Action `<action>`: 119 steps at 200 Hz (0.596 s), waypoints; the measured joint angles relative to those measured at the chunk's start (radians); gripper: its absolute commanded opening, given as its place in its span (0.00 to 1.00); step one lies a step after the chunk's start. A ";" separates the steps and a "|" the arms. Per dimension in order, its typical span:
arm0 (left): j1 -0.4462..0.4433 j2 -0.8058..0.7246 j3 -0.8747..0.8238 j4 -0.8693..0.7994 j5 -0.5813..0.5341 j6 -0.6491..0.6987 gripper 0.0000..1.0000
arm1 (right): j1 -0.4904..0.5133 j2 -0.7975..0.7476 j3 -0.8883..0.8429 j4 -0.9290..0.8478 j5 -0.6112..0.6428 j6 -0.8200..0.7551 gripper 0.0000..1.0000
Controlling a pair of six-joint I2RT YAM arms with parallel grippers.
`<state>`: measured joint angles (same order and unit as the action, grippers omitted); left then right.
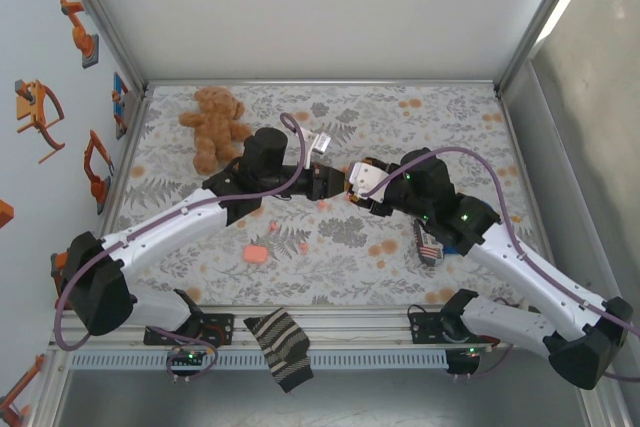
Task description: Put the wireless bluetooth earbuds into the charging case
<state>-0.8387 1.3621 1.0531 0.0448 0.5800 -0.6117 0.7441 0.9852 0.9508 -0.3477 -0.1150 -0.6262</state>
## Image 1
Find pink sponge block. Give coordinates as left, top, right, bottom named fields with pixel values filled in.
left=242, top=244, right=269, bottom=265

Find stars and stripes pouch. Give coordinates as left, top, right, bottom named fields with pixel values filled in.
left=412, top=219, right=446, bottom=267

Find brown teddy bear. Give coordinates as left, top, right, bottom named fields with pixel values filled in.
left=178, top=86, right=257, bottom=177

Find floral printed tablecloth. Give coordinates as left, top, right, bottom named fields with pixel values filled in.
left=102, top=82, right=546, bottom=308

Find black beige striped sock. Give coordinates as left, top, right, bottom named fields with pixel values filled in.
left=242, top=307, right=315, bottom=394

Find right controller board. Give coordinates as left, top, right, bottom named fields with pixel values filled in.
left=452, top=344, right=494, bottom=363

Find controller board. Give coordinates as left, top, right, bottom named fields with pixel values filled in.
left=169, top=346, right=211, bottom=368
left=452, top=344, right=494, bottom=363

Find left controller board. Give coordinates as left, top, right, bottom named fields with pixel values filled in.
left=169, top=346, right=211, bottom=368

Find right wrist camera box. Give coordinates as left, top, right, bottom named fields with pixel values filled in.
left=347, top=159, right=396, bottom=198

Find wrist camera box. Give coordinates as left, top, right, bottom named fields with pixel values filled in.
left=347, top=159, right=396, bottom=198
left=299, top=129, right=332, bottom=168

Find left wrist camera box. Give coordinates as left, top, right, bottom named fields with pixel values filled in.
left=299, top=129, right=332, bottom=168

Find aluminium cell frame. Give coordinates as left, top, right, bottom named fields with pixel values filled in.
left=29, top=0, right=640, bottom=427

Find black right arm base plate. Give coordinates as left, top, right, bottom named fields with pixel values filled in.
left=408, top=304, right=451, bottom=346

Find blue orange wall sticker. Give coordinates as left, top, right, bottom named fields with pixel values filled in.
left=110, top=71, right=130, bottom=141

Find white slotted cable duct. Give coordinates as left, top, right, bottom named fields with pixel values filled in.
left=69, top=350, right=449, bottom=371

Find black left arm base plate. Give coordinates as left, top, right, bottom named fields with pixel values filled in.
left=202, top=312, right=236, bottom=347

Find short purple base cable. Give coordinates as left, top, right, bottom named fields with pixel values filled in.
left=447, top=341, right=514, bottom=381
left=144, top=326, right=221, bottom=383

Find orange gripper wall sticker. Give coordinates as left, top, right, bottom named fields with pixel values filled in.
left=13, top=79, right=67, bottom=164

